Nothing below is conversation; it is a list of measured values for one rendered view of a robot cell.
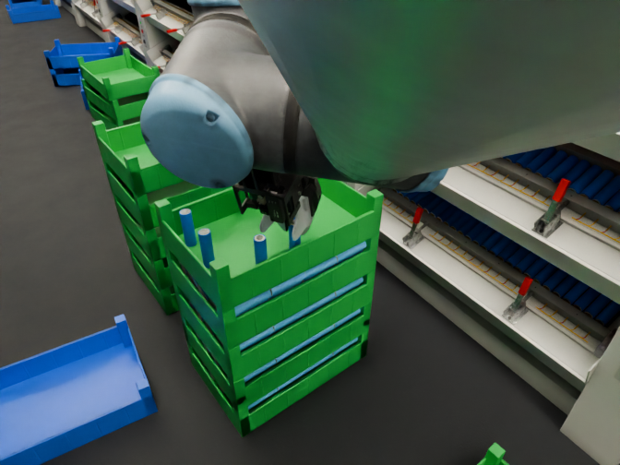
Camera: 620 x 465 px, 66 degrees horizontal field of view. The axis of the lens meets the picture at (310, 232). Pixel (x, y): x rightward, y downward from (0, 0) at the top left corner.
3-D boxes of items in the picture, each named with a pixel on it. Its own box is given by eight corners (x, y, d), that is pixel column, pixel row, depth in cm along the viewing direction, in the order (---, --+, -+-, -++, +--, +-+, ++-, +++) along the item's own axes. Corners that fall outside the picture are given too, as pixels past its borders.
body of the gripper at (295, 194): (240, 217, 63) (217, 147, 54) (268, 172, 68) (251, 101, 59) (292, 230, 61) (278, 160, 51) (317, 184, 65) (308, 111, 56)
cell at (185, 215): (176, 210, 74) (184, 244, 78) (182, 216, 73) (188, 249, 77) (187, 207, 75) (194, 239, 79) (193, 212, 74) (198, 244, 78)
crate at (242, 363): (233, 384, 76) (228, 351, 71) (178, 309, 89) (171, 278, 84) (372, 302, 90) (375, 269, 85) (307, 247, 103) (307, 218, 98)
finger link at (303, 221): (288, 257, 70) (273, 214, 63) (304, 227, 73) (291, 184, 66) (307, 261, 68) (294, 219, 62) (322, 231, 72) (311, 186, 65)
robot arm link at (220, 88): (279, 115, 32) (308, 20, 39) (111, 92, 32) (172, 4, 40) (280, 208, 39) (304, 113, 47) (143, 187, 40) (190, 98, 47)
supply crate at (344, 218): (222, 314, 66) (216, 270, 61) (162, 242, 79) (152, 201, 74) (380, 233, 81) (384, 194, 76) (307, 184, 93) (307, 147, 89)
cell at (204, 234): (196, 231, 70) (201, 264, 74) (201, 237, 69) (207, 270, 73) (207, 226, 71) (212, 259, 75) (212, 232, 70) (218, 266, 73)
